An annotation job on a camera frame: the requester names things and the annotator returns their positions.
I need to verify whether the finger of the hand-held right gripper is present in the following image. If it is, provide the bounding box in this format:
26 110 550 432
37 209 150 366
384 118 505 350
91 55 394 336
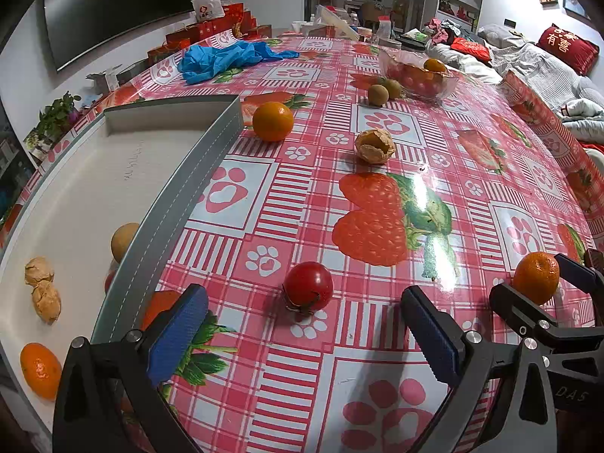
554 254 604 300
489 283 560 341

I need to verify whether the open grey cardboard box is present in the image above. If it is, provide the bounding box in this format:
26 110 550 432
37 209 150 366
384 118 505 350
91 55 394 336
86 67 123 94

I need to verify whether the red pillow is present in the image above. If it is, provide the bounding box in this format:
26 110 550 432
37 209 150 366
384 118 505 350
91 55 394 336
535 23 600 76

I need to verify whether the stack of red gift boxes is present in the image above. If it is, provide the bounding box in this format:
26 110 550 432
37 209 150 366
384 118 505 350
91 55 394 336
147 4 273 68

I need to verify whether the large orange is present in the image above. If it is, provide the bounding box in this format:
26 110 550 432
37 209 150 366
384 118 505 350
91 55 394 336
252 101 294 143

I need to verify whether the glass display cabinet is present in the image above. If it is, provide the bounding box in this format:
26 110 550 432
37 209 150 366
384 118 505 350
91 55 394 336
0 99 36 218

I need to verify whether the red printed tablecloth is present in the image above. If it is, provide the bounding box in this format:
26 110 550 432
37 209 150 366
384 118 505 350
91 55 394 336
0 33 600 453

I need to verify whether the pile of red tomatoes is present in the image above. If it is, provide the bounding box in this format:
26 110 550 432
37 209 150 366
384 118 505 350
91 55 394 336
388 63 447 97

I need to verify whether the white paper bag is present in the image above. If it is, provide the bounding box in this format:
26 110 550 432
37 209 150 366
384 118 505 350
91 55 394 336
191 0 226 22

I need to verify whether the red wall picture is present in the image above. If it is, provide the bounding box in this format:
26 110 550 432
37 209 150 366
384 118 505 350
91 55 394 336
438 0 479 22

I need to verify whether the grey blanket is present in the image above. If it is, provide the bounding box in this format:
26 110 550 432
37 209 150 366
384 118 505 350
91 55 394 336
427 23 604 152

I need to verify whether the black television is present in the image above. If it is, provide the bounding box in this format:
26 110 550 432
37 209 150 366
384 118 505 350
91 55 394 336
43 0 196 72

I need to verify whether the pile of blue gloves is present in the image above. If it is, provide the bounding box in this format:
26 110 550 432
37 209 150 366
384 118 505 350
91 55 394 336
178 40 300 85

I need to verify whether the wooden chair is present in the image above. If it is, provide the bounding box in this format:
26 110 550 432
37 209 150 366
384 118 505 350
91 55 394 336
361 1 385 24

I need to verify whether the red cloth bag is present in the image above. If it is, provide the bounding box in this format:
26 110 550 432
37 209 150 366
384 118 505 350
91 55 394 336
450 38 492 61

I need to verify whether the round tan fruit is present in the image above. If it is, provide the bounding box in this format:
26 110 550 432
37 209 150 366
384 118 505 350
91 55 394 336
111 222 141 263

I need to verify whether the large white tray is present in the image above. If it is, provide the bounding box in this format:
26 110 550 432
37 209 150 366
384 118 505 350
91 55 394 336
0 95 243 435

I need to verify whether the clear glass bowl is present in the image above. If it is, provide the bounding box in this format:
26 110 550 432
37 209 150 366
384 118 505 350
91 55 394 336
379 48 459 101

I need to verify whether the potted green plant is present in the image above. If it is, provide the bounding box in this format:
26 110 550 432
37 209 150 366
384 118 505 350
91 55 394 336
23 92 82 152

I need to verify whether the tan cracked fruit shell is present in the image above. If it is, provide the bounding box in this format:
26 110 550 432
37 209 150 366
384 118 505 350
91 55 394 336
31 280 62 325
354 128 396 165
25 257 55 288

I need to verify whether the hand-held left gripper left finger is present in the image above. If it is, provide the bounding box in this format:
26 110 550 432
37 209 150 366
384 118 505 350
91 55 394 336
52 284 208 453

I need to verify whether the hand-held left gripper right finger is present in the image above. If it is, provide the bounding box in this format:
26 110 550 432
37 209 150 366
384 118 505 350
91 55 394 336
401 286 555 453

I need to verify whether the clear plastic bag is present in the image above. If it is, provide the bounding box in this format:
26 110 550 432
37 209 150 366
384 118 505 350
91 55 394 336
315 5 359 41

